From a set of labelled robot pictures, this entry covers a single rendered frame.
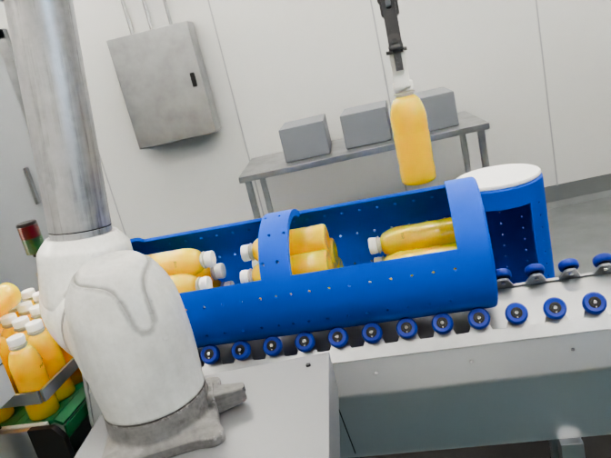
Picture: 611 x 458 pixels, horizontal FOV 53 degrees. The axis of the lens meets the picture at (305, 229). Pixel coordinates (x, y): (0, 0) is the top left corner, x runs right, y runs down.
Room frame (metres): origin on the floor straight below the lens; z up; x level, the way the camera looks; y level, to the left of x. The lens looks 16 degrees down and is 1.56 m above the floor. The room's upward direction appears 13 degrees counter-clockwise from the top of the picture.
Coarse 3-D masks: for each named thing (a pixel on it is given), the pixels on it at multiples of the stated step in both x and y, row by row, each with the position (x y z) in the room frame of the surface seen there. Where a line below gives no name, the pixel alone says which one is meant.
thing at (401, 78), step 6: (402, 54) 1.17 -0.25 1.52; (390, 60) 1.18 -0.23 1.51; (402, 60) 1.17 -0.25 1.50; (396, 72) 1.18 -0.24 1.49; (402, 72) 1.17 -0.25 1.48; (396, 78) 1.18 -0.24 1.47; (402, 78) 1.17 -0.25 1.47; (408, 78) 1.17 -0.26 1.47; (396, 84) 1.18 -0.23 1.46; (402, 84) 1.17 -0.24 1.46; (408, 84) 1.17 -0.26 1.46; (396, 90) 1.18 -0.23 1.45
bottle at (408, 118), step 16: (400, 96) 1.19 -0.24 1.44; (416, 96) 1.19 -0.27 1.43; (400, 112) 1.17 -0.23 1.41; (416, 112) 1.17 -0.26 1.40; (400, 128) 1.17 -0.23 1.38; (416, 128) 1.16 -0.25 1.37; (400, 144) 1.18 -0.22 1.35; (416, 144) 1.16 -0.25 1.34; (400, 160) 1.19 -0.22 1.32; (416, 160) 1.16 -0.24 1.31; (432, 160) 1.18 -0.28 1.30; (416, 176) 1.17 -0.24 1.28; (432, 176) 1.17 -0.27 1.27
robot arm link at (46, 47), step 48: (0, 0) 1.02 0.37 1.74; (48, 0) 0.99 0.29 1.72; (48, 48) 0.98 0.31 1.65; (48, 96) 0.97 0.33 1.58; (48, 144) 0.96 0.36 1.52; (96, 144) 1.01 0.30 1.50; (48, 192) 0.96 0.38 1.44; (96, 192) 0.98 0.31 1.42; (48, 240) 0.97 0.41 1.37; (96, 240) 0.95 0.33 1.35; (48, 288) 0.92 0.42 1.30
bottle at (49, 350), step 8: (32, 336) 1.36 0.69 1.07; (40, 336) 1.35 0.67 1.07; (48, 336) 1.36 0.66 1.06; (32, 344) 1.34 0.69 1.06; (40, 344) 1.34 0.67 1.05; (48, 344) 1.35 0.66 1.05; (56, 344) 1.37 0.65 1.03; (40, 352) 1.34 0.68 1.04; (48, 352) 1.35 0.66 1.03; (56, 352) 1.36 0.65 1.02; (48, 360) 1.34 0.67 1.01; (56, 360) 1.35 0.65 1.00; (64, 360) 1.38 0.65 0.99; (48, 368) 1.34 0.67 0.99; (56, 368) 1.35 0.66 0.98; (64, 384) 1.35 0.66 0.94; (72, 384) 1.37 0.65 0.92; (56, 392) 1.34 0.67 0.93; (64, 392) 1.35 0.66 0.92; (72, 392) 1.36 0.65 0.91
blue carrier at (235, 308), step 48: (432, 192) 1.33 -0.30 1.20; (144, 240) 1.48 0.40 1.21; (192, 240) 1.48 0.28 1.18; (240, 240) 1.47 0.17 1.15; (288, 240) 1.24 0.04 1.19; (336, 240) 1.43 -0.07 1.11; (480, 240) 1.10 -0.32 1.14; (240, 288) 1.21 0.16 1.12; (288, 288) 1.18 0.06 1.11; (336, 288) 1.16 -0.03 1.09; (384, 288) 1.14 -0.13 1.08; (432, 288) 1.12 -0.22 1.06; (480, 288) 1.10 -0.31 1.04; (240, 336) 1.25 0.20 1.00
